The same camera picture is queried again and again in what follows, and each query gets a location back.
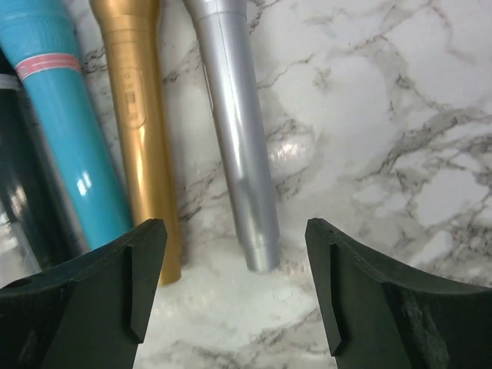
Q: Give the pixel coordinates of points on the blue microphone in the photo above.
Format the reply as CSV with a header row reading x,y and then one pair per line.
x,y
38,39

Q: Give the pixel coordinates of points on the black microphone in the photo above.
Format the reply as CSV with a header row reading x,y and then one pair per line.
x,y
39,228

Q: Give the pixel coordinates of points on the gold microphone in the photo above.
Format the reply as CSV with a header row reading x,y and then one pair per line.
x,y
129,31

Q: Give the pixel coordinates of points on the grey microphone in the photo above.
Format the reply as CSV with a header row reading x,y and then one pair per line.
x,y
223,37

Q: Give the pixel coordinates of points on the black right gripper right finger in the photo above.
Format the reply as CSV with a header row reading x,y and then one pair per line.
x,y
381,313

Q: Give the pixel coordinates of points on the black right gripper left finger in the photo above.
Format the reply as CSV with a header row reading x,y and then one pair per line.
x,y
89,312

